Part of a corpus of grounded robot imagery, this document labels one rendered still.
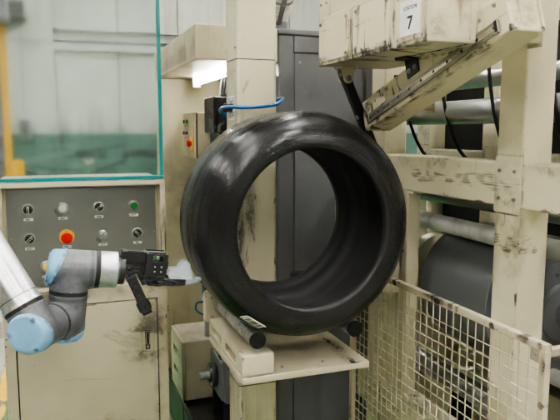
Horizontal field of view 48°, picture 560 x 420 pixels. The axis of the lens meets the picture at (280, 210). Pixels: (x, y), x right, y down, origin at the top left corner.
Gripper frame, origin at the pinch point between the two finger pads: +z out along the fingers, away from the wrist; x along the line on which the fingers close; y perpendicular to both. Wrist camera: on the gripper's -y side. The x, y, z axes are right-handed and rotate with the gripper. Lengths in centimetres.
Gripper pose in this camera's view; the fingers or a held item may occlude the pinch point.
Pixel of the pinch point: (196, 281)
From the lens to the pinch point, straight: 164.5
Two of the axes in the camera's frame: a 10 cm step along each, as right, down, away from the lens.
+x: -3.4, -1.2, 9.3
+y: 1.2, -9.9, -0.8
